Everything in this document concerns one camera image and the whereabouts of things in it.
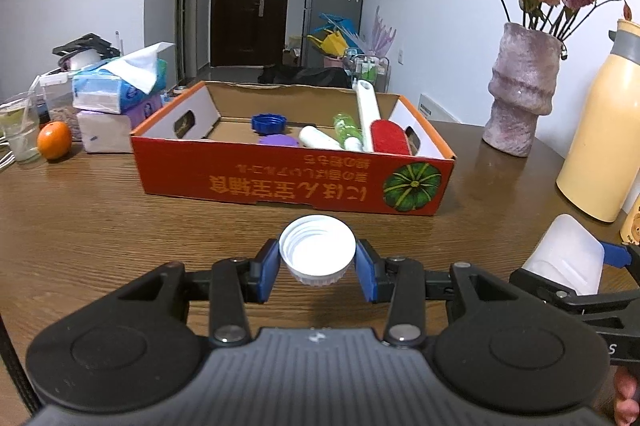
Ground green spray bottle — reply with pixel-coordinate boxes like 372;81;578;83
333;110;365;152

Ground red cardboard box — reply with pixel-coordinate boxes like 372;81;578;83
130;80;457;217

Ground clear drinking glass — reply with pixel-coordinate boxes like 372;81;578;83
0;91;42;165

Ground dark brown door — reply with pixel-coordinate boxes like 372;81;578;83
209;0;294;68

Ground black bag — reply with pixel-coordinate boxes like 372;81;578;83
257;64;351;90

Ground blue tissue pack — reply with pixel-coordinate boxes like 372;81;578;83
72;41;176;115

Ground metal cart with bottles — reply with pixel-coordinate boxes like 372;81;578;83
344;48;391;87

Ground black plastic holder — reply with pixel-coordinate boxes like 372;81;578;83
52;33;121;72

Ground white flat heater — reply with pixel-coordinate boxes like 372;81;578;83
418;93;464;124

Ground red and white lint brush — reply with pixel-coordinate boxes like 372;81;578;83
355;79;414;156

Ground ribbed white bottle cap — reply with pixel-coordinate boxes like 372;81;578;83
278;214;357;288

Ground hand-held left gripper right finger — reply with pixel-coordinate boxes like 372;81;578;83
356;240;521;349

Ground purple bottle cap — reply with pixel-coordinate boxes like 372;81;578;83
258;134;300;148

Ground blue bottle cap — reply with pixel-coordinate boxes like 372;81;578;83
251;113;289;136

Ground person's right hand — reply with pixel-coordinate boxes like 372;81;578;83
613;368;640;426

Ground white spray bottle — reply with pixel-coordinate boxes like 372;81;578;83
298;125;346;151

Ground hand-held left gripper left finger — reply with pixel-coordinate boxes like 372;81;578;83
117;238;280;349

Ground yellow thermos jug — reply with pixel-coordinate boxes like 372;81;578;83
556;18;640;223

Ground black cable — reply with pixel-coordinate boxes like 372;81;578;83
0;313;40;417

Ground clear plastic storage container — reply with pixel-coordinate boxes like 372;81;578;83
39;70;82;142

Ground pink ceramic vase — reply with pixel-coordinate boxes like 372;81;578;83
482;21;566;158

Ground orange fruit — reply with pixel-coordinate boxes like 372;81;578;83
36;120;73;161

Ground white and purple tissue pack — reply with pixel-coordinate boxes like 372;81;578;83
77;93;166;155

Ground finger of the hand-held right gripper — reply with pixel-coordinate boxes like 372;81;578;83
509;268;640;315
600;241;640;269

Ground blue folded rack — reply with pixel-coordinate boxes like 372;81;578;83
312;11;361;40

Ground yellow watering can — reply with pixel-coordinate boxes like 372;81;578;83
307;30;349;57

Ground yellow bear mug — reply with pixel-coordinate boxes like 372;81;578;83
619;195;640;247

